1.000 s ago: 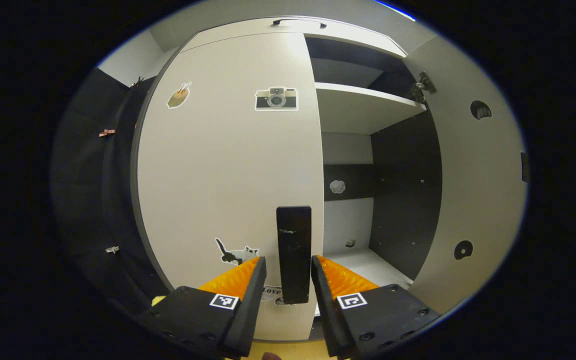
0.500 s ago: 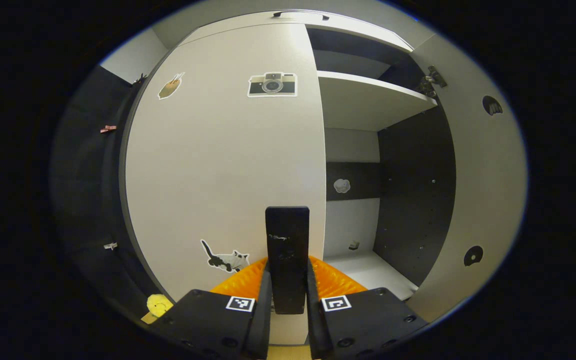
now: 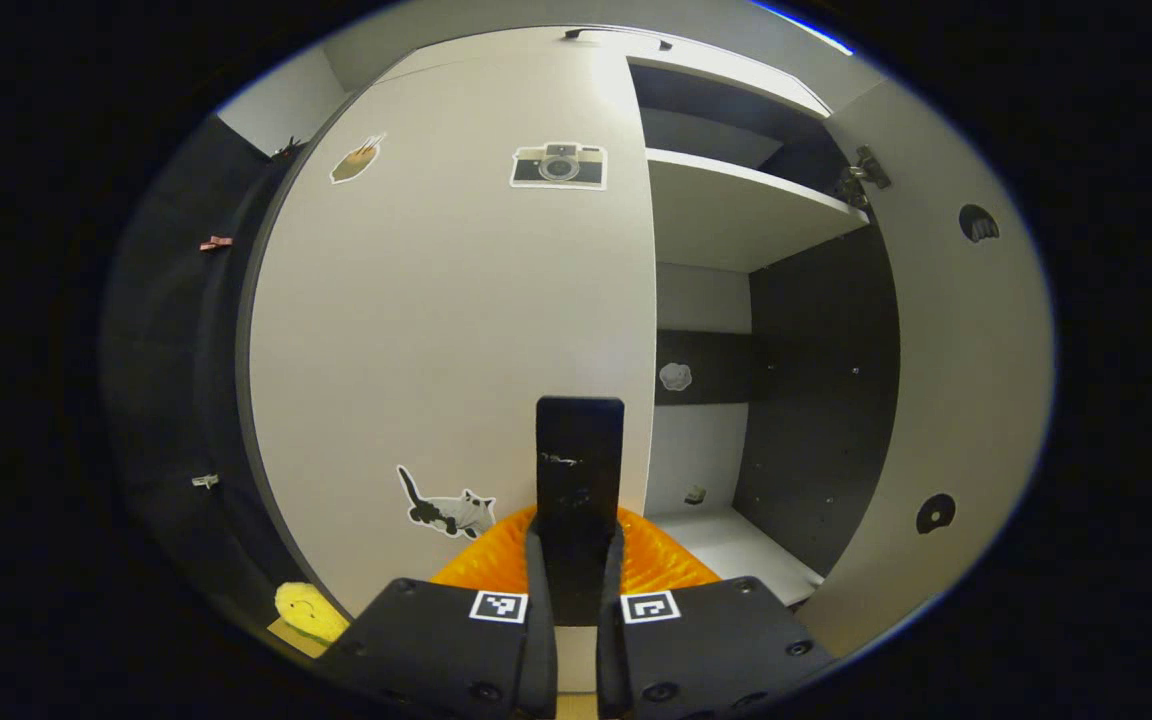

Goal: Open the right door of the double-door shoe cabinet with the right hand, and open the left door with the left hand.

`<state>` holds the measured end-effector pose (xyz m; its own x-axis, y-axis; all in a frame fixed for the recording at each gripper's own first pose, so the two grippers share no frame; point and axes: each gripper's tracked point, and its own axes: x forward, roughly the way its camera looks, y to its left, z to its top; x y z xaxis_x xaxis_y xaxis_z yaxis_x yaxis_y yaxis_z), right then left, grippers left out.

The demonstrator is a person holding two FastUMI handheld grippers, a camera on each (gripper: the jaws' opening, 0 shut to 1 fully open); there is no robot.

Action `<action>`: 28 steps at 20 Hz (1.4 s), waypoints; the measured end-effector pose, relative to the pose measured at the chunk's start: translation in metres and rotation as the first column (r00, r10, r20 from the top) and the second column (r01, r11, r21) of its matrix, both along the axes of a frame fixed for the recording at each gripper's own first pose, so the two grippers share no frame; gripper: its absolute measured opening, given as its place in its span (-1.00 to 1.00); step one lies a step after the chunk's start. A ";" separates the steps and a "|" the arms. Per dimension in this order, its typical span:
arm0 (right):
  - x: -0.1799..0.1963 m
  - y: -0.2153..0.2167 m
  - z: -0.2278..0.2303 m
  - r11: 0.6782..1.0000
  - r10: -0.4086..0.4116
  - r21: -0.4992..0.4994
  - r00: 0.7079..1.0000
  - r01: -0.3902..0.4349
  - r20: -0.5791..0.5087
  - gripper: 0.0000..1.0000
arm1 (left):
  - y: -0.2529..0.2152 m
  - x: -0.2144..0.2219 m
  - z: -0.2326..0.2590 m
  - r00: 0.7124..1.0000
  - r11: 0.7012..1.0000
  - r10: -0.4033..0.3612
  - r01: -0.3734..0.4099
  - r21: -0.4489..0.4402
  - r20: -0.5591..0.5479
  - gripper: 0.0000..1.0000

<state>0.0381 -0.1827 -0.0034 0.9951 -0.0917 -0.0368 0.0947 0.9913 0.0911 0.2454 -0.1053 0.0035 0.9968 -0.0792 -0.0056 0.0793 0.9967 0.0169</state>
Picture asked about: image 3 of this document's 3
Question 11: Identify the black vertical door handle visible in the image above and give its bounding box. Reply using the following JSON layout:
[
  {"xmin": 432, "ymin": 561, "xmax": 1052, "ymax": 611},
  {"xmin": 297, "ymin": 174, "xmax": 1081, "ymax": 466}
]
[{"xmin": 535, "ymin": 396, "xmax": 626, "ymax": 628}]

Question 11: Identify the white cabinet shelf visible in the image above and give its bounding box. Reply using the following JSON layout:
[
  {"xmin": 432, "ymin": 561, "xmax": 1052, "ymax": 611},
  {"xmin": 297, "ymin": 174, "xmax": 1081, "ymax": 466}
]
[
  {"xmin": 648, "ymin": 505, "xmax": 825, "ymax": 606},
  {"xmin": 641, "ymin": 107, "xmax": 787, "ymax": 169},
  {"xmin": 644, "ymin": 147, "xmax": 870, "ymax": 274}
]

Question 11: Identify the cabinet door with camera sticker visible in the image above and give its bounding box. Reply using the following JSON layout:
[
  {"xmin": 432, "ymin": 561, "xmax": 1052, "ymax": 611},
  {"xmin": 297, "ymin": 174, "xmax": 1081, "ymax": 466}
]
[{"xmin": 248, "ymin": 48, "xmax": 659, "ymax": 693}]

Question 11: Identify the metal door hinge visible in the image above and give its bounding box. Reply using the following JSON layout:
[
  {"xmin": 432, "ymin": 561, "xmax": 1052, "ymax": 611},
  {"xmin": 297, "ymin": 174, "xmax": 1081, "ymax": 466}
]
[{"xmin": 834, "ymin": 145, "xmax": 892, "ymax": 211}]

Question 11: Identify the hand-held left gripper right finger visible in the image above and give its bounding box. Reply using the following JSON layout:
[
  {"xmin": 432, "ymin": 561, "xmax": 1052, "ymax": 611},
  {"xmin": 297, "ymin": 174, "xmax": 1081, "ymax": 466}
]
[{"xmin": 596, "ymin": 505, "xmax": 839, "ymax": 720}]

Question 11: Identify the white cabinet drawer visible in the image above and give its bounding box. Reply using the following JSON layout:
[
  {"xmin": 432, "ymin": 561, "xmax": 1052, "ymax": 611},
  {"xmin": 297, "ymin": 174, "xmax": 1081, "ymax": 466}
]
[{"xmin": 376, "ymin": 25, "xmax": 834, "ymax": 119}]

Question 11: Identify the cabinet door with headphones sticker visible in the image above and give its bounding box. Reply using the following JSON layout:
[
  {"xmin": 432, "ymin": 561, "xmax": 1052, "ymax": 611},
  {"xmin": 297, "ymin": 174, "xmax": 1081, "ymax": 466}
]
[{"xmin": 801, "ymin": 78, "xmax": 1057, "ymax": 661}]

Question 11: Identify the white double-door shoe cabinet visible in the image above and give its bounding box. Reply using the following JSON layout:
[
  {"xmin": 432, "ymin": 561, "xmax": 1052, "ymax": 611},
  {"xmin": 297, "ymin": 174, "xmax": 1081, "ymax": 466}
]
[{"xmin": 234, "ymin": 22, "xmax": 905, "ymax": 626}]

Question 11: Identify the black backdrop cloth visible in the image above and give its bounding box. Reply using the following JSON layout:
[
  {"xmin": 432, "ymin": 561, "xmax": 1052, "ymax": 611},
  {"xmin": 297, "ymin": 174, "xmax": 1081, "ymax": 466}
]
[{"xmin": 101, "ymin": 115, "xmax": 337, "ymax": 641}]

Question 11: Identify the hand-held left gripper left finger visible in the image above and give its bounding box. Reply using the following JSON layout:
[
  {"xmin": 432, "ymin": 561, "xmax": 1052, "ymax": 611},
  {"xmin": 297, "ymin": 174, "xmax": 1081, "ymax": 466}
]
[{"xmin": 314, "ymin": 505, "xmax": 559, "ymax": 720}]

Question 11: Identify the yellow plush toy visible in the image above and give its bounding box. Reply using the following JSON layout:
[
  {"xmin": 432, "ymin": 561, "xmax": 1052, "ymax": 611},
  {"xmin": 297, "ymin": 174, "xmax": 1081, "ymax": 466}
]
[{"xmin": 274, "ymin": 582, "xmax": 351, "ymax": 644}]

